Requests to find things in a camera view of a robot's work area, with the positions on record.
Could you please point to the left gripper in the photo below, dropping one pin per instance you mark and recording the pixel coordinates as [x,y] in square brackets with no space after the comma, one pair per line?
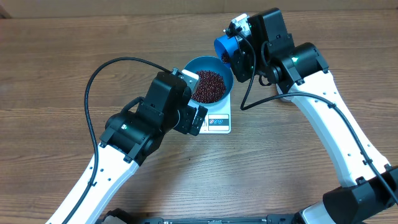
[189,113]

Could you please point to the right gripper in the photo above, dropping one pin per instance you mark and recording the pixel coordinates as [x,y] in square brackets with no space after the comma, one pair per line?
[242,66]

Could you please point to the blue plastic measuring scoop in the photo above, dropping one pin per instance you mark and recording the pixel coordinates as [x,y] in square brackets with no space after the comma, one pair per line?
[225,48]

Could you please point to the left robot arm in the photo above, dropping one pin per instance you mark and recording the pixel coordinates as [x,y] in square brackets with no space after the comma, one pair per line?
[130,136]

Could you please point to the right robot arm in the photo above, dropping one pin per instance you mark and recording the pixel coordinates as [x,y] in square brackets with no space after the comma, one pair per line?
[368,182]

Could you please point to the white digital kitchen scale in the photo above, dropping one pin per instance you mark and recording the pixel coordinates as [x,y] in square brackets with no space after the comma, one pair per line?
[218,117]

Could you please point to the teal bowl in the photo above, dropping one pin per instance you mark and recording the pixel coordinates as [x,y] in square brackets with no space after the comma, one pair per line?
[215,65]

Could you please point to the red beans in bowl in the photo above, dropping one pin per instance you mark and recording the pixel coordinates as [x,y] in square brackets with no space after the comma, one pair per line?
[211,87]

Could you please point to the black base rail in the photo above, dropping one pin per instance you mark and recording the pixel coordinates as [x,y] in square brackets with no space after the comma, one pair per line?
[268,219]

